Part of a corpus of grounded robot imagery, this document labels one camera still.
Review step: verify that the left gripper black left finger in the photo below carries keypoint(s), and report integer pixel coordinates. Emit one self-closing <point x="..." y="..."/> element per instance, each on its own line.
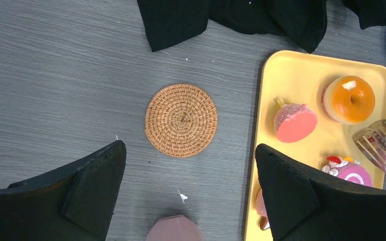
<point x="73" y="202"/>

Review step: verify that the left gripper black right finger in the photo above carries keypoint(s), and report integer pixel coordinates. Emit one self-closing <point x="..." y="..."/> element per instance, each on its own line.
<point x="304" y="203"/>

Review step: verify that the pink swirl roll cake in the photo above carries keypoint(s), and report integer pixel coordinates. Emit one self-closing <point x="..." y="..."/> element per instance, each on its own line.
<point x="260" y="205"/>

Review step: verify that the pink cube cake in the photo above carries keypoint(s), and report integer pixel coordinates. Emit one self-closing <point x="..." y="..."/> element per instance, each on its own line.
<point x="348" y="169"/>

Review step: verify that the orange donut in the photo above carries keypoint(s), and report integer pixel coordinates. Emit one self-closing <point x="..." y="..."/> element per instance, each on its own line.
<point x="349" y="100"/>

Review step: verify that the yellow tray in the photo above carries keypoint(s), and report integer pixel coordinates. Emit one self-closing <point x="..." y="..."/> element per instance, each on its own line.
<point x="301" y="78"/>

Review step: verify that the brown star cookie left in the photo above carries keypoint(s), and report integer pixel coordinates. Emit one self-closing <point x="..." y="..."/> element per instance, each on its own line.
<point x="264" y="223"/>

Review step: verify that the red round cake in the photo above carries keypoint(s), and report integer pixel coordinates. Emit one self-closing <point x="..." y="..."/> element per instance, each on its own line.
<point x="293" y="122"/>

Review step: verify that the pink mug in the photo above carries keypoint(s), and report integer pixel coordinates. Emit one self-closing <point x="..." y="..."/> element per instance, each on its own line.
<point x="177" y="227"/>

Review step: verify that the left woven coaster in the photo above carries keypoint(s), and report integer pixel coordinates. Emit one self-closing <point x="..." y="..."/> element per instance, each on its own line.
<point x="181" y="120"/>

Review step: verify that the black cloth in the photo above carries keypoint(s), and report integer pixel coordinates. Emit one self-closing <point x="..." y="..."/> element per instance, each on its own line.
<point x="168" y="23"/>

